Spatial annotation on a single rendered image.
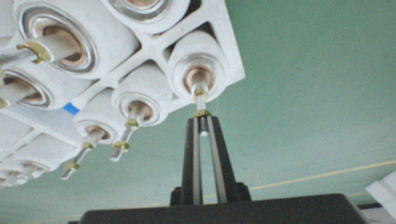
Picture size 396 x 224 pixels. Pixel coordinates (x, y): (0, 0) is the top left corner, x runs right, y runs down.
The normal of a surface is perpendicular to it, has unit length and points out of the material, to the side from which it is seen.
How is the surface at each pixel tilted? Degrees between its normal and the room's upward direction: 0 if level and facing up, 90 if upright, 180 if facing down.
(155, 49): 0
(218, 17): 0
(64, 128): 90
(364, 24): 0
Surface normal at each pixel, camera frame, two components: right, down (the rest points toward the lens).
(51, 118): 0.88, -0.37
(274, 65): 0.04, 0.66
